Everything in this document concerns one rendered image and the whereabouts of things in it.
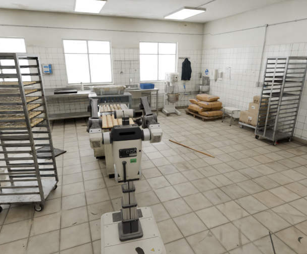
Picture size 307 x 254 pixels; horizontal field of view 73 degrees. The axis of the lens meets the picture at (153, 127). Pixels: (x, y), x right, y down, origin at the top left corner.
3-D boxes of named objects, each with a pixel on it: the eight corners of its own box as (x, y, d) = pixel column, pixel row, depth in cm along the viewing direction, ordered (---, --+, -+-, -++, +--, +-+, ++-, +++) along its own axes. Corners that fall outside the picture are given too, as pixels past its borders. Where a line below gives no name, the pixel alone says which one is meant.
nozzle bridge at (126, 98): (90, 112, 385) (88, 93, 375) (129, 110, 403) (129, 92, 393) (90, 116, 355) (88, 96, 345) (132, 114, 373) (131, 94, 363)
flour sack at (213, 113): (206, 117, 626) (206, 113, 621) (197, 114, 662) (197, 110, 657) (224, 115, 656) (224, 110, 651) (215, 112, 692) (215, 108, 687)
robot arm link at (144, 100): (137, 94, 207) (147, 92, 208) (139, 106, 215) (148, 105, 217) (145, 119, 172) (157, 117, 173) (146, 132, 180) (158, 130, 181)
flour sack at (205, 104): (205, 109, 618) (206, 103, 613) (197, 106, 653) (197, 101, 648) (223, 106, 649) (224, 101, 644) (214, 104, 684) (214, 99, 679)
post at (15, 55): (45, 201, 253) (17, 52, 202) (44, 203, 251) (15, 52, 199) (42, 201, 253) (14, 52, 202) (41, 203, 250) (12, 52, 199)
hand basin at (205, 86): (215, 102, 725) (217, 69, 692) (205, 102, 712) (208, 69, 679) (199, 97, 813) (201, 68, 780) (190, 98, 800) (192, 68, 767)
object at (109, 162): (105, 160, 386) (101, 112, 359) (124, 157, 395) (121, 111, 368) (107, 179, 322) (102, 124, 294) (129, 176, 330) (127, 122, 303)
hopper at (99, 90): (93, 93, 375) (92, 85, 371) (124, 92, 389) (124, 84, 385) (93, 96, 349) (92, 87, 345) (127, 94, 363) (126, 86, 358)
